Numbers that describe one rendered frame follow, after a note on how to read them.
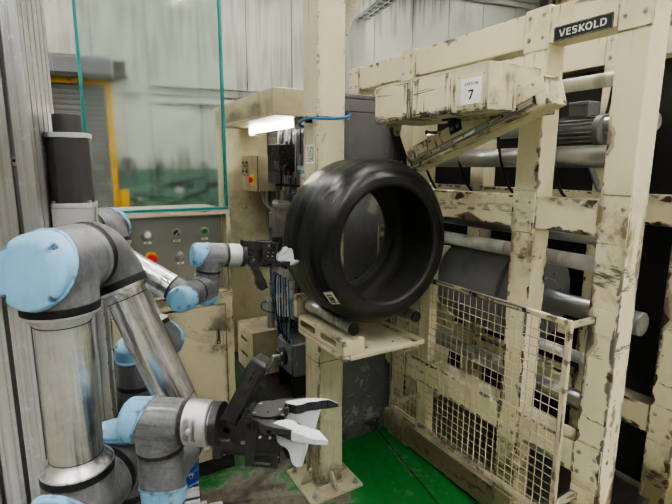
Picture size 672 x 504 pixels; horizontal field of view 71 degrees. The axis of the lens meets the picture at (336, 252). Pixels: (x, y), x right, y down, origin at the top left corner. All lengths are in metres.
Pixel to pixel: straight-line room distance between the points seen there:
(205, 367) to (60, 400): 1.44
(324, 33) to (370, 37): 10.08
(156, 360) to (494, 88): 1.24
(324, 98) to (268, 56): 9.27
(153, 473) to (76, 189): 0.63
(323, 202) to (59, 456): 1.00
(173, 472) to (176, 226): 1.40
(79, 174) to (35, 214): 0.13
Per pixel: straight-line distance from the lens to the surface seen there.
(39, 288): 0.81
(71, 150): 1.18
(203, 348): 2.25
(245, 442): 0.80
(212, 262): 1.48
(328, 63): 1.97
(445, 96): 1.72
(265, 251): 1.53
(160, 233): 2.14
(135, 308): 0.94
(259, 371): 0.78
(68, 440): 0.92
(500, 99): 1.64
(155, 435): 0.85
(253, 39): 11.20
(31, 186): 1.11
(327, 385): 2.16
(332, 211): 1.53
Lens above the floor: 1.46
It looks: 10 degrees down
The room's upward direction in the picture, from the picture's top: straight up
